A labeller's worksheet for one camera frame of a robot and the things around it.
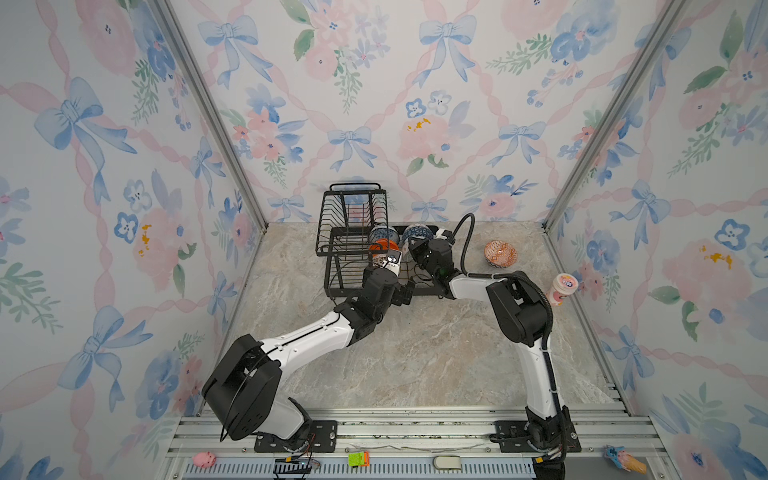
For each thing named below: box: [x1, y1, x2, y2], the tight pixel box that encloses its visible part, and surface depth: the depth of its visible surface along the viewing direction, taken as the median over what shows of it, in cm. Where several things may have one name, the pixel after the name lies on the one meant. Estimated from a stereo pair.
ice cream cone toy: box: [603, 444, 647, 475], surface depth 71 cm
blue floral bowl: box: [369, 225, 400, 246], surface depth 112 cm
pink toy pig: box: [192, 451, 217, 469], surface depth 71 cm
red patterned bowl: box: [484, 240, 518, 268], surface depth 112 cm
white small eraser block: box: [433, 455, 462, 470], surface depth 71 cm
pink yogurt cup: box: [549, 272, 579, 307], surface depth 94 cm
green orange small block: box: [347, 451, 371, 468], surface depth 71 cm
